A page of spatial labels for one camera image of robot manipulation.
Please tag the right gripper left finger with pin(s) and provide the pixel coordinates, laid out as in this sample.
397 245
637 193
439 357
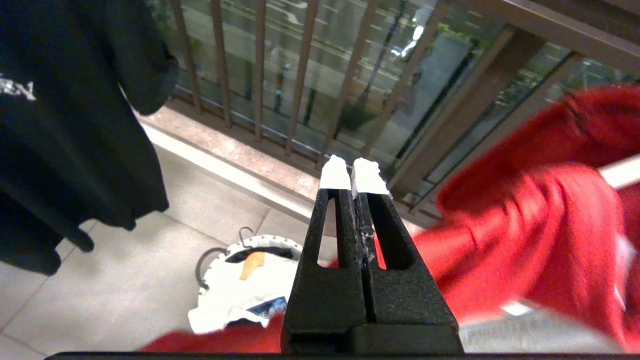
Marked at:
325 300

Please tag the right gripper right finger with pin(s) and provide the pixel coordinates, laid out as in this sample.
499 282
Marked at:
405 300

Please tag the red garment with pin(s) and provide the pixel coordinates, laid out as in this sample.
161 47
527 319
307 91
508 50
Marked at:
530 240

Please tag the white laundry basket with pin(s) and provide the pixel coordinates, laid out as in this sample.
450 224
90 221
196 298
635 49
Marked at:
252 280

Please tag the wooden clothes hanger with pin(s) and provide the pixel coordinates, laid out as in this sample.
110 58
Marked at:
251 262

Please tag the white garment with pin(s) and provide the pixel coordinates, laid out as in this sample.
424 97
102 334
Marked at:
235 295

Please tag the white hanger bar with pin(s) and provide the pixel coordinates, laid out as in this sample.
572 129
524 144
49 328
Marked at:
621 174

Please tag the brown metal balcony railing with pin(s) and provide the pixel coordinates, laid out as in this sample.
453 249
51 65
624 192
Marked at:
360 95

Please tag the black t-shirt with print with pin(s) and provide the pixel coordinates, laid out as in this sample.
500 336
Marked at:
75 140

